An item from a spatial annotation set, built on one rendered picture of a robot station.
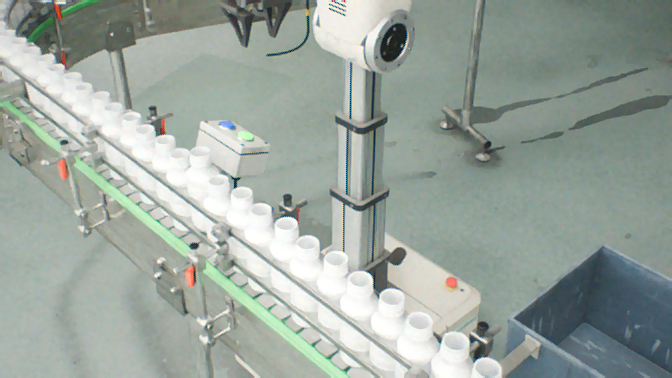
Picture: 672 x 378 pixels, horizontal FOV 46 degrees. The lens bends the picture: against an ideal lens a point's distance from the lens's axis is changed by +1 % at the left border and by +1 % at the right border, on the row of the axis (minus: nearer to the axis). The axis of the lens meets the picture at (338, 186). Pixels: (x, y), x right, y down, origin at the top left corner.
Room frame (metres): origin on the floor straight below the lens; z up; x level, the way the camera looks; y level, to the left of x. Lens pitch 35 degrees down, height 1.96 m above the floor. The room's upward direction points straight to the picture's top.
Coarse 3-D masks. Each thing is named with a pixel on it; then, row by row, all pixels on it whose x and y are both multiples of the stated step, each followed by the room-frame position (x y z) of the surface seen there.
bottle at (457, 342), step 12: (444, 336) 0.77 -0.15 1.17; (456, 336) 0.78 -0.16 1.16; (444, 348) 0.75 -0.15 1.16; (456, 348) 0.78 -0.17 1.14; (468, 348) 0.75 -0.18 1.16; (432, 360) 0.77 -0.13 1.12; (444, 360) 0.75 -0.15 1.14; (456, 360) 0.74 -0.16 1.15; (468, 360) 0.76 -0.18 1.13; (432, 372) 0.75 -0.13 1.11; (444, 372) 0.74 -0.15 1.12; (456, 372) 0.74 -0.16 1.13; (468, 372) 0.74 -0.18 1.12
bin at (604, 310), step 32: (608, 256) 1.22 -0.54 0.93; (576, 288) 1.18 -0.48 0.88; (608, 288) 1.21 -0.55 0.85; (640, 288) 1.16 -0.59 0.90; (512, 320) 1.02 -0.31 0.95; (544, 320) 1.11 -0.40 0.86; (576, 320) 1.20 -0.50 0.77; (608, 320) 1.20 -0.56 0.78; (640, 320) 1.15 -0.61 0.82; (512, 352) 0.96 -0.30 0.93; (544, 352) 0.97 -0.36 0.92; (576, 352) 1.14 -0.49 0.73; (608, 352) 1.15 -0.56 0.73; (640, 352) 1.14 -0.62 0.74
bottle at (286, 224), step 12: (276, 228) 1.01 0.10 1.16; (288, 228) 1.04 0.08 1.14; (276, 240) 1.01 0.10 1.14; (288, 240) 1.00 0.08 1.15; (276, 252) 1.00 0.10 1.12; (288, 252) 1.00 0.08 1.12; (288, 264) 0.99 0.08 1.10; (276, 276) 1.00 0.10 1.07; (276, 288) 1.00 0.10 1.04; (288, 288) 0.99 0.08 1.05; (276, 300) 1.00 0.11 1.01; (288, 300) 0.99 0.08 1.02
